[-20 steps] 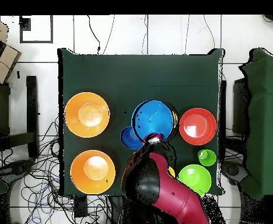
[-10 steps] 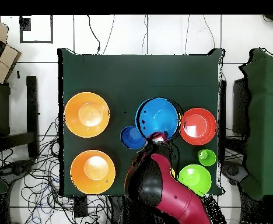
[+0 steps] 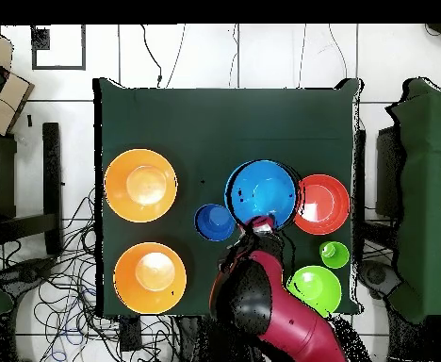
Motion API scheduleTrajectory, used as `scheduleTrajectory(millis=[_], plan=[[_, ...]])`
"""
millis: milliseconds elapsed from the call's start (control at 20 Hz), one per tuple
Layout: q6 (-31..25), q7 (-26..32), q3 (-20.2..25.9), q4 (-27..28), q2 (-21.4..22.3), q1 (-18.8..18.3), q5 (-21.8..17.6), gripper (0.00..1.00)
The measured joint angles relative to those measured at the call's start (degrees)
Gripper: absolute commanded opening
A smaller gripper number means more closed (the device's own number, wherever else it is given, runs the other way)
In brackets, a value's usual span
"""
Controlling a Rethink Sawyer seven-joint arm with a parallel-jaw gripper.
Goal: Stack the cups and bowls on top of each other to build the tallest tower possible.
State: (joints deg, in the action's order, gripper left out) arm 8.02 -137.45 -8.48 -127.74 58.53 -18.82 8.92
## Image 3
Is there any orange plastic bowl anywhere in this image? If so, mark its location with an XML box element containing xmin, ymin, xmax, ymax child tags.
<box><xmin>113</xmin><ymin>241</ymin><xmax>188</xmax><ymax>315</ymax></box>
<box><xmin>104</xmin><ymin>148</ymin><xmax>179</xmax><ymax>223</ymax></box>

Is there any dark blue plastic bowl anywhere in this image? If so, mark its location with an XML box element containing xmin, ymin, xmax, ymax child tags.
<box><xmin>193</xmin><ymin>203</ymin><xmax>237</xmax><ymax>243</ymax></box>

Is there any dark green tablecloth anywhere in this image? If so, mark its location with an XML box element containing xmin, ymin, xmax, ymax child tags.
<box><xmin>92</xmin><ymin>77</ymin><xmax>363</xmax><ymax>318</ymax></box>

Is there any tangle of floor cables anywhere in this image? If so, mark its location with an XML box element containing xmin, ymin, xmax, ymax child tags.
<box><xmin>0</xmin><ymin>188</ymin><xmax>191</xmax><ymax>362</ymax></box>

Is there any light blue plastic bowl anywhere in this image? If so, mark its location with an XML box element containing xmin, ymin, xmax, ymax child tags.
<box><xmin>223</xmin><ymin>159</ymin><xmax>300</xmax><ymax>232</ymax></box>

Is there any green plastic cup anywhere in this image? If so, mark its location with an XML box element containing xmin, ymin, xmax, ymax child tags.
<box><xmin>318</xmin><ymin>240</ymin><xmax>351</xmax><ymax>270</ymax></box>

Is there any black equipment base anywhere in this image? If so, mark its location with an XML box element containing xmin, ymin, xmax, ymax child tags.
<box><xmin>0</xmin><ymin>256</ymin><xmax>57</xmax><ymax>289</ymax></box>
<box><xmin>357</xmin><ymin>259</ymin><xmax>400</xmax><ymax>301</ymax></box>

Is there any black power adapter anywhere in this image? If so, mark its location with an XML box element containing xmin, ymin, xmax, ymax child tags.
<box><xmin>119</xmin><ymin>315</ymin><xmax>143</xmax><ymax>352</ymax></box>

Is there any red plastic bowl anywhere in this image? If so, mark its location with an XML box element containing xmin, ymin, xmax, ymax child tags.
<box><xmin>293</xmin><ymin>173</ymin><xmax>351</xmax><ymax>236</ymax></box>

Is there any black box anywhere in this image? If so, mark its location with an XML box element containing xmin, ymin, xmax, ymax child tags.
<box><xmin>375</xmin><ymin>125</ymin><xmax>406</xmax><ymax>220</ymax></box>

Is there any black cable with plug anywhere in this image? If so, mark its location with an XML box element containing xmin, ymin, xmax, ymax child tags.
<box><xmin>140</xmin><ymin>24</ymin><xmax>164</xmax><ymax>89</ymax></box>

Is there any green plastic bowl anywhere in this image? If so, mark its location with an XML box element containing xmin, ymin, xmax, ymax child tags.
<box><xmin>286</xmin><ymin>265</ymin><xmax>343</xmax><ymax>318</ymax></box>

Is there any black stand frame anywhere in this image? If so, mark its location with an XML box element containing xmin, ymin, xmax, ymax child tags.
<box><xmin>0</xmin><ymin>122</ymin><xmax>64</xmax><ymax>257</ymax></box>

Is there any black square floor frame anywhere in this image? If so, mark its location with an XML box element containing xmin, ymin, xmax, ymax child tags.
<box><xmin>31</xmin><ymin>24</ymin><xmax>87</xmax><ymax>72</ymax></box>

